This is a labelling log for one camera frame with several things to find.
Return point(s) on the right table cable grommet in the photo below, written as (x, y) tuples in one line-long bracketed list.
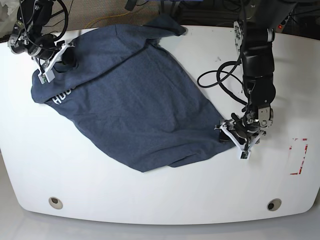
[(274, 204)]

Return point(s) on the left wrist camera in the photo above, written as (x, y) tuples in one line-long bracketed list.
[(244, 154)]

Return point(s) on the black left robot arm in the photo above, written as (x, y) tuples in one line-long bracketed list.
[(254, 44)]

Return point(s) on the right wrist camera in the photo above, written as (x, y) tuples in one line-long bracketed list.
[(46, 77)]

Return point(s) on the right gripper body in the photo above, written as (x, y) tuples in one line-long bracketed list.
[(46, 50)]

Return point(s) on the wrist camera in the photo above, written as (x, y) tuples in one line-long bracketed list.
[(46, 77), (244, 154)]

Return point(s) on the dark blue T-shirt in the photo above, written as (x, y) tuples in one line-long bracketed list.
[(132, 99)]

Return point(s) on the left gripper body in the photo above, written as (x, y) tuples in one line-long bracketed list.
[(248, 128)]

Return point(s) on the table cable grommet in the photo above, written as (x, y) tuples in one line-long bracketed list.
[(274, 204), (55, 203)]

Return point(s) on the red tape rectangle marking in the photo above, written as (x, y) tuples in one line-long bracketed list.
[(297, 155)]

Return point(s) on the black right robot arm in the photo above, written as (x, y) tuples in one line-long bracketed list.
[(39, 13)]

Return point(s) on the left table cable grommet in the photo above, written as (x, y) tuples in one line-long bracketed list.
[(55, 203)]

